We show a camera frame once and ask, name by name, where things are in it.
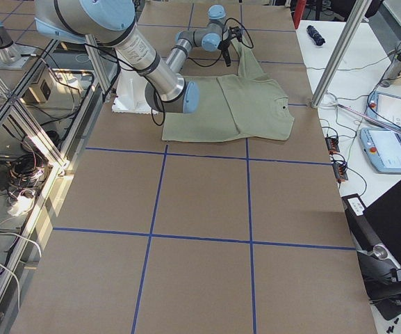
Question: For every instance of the blue teach pendant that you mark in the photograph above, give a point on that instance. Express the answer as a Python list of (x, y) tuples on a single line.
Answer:
[(383, 149), (384, 107)]

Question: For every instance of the brown table cover mat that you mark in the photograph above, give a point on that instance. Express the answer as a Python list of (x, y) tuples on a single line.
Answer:
[(247, 236)]

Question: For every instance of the aluminium frame post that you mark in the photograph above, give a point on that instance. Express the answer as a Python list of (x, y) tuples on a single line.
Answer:
[(351, 26)]

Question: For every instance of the folded dark blue umbrella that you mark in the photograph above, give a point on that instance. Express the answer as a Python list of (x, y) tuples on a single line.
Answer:
[(315, 35)]

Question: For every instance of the green long-sleeve shirt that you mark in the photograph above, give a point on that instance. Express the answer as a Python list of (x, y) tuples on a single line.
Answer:
[(233, 106)]

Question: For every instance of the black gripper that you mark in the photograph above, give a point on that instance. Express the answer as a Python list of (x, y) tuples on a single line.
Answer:
[(225, 45)]

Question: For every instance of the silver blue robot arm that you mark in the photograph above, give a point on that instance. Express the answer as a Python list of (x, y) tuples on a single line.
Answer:
[(216, 36), (113, 23)]

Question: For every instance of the black laptop computer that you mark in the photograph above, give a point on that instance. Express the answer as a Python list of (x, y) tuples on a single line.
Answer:
[(377, 231)]

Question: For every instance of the upper blue teach pendant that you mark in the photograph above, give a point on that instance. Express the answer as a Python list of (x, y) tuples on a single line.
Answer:
[(384, 107)]

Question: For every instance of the lower blue teach pendant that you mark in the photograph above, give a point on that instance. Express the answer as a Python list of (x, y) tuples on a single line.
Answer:
[(383, 149)]

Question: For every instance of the metal water bottle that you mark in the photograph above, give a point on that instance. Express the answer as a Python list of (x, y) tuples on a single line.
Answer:
[(395, 69)]

